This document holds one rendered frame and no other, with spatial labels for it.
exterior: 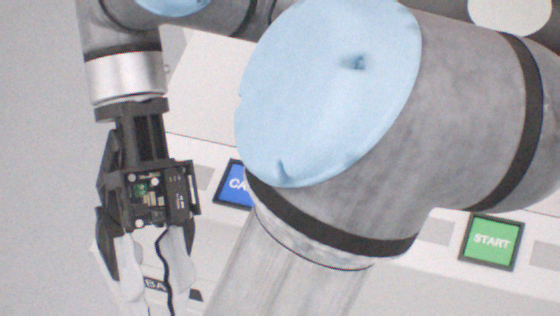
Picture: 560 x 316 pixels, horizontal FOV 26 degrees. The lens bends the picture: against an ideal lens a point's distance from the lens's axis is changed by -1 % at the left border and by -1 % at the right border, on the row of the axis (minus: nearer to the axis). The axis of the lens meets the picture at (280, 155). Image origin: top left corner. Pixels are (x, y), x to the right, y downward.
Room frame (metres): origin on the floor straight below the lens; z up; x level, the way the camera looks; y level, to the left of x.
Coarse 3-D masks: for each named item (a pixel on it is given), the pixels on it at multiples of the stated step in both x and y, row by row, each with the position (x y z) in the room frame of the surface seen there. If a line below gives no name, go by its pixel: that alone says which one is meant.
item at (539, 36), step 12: (396, 0) 0.98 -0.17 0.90; (408, 0) 0.98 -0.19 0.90; (420, 0) 0.98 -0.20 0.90; (432, 0) 0.97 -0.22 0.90; (444, 0) 0.97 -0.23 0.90; (456, 0) 0.97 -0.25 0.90; (468, 0) 0.96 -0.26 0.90; (552, 0) 0.94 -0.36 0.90; (432, 12) 0.95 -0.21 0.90; (444, 12) 0.95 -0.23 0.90; (456, 12) 0.95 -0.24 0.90; (468, 12) 0.94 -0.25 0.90; (552, 12) 0.92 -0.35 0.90; (552, 24) 0.90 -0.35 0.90; (528, 36) 0.89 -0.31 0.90; (540, 36) 0.89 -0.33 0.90; (552, 36) 0.88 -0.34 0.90; (552, 48) 0.86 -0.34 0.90
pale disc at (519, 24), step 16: (480, 0) 0.96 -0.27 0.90; (496, 0) 0.95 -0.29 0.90; (512, 0) 0.95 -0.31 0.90; (528, 0) 0.94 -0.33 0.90; (544, 0) 0.94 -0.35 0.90; (480, 16) 0.93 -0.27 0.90; (496, 16) 0.93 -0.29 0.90; (512, 16) 0.92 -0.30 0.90; (528, 16) 0.92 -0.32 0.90; (544, 16) 0.91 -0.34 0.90; (512, 32) 0.90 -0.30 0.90; (528, 32) 0.90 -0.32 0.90
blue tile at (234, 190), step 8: (232, 168) 0.74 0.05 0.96; (240, 168) 0.74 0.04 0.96; (232, 176) 0.73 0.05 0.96; (240, 176) 0.73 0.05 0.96; (224, 184) 0.72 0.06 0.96; (232, 184) 0.72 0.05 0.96; (240, 184) 0.72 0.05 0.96; (224, 192) 0.71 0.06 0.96; (232, 192) 0.71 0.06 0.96; (240, 192) 0.71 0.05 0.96; (224, 200) 0.70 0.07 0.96; (232, 200) 0.70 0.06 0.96; (240, 200) 0.70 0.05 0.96; (248, 200) 0.69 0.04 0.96
